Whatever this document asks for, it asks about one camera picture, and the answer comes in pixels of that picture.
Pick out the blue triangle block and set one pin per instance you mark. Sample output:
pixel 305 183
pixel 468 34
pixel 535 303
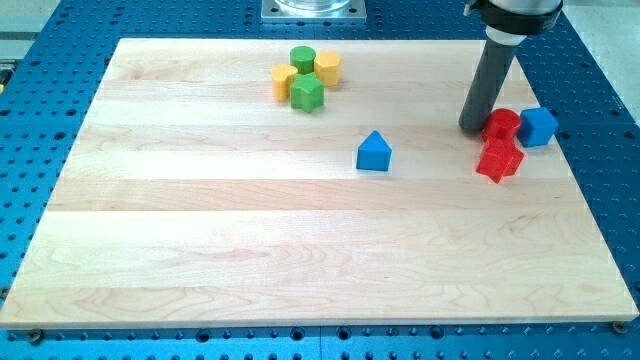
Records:
pixel 374 153

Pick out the green star block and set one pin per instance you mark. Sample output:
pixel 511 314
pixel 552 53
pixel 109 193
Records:
pixel 306 92

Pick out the red star block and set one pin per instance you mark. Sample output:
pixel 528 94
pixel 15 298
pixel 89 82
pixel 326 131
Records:
pixel 499 158

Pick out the wooden board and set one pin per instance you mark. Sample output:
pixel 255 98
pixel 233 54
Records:
pixel 191 198

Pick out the yellow heart block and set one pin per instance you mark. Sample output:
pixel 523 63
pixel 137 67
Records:
pixel 282 77

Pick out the yellow hexagon block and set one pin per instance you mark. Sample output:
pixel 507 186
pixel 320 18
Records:
pixel 327 65

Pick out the green cylinder block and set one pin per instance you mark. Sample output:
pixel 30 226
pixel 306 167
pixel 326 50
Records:
pixel 302 58

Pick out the red cylinder block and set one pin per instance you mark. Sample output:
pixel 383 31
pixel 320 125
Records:
pixel 502 123

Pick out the blue cube block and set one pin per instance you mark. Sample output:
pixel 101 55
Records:
pixel 538 125

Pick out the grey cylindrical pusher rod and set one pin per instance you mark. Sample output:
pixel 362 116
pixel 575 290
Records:
pixel 498 53

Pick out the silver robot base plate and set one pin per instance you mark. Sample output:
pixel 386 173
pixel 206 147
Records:
pixel 284 11

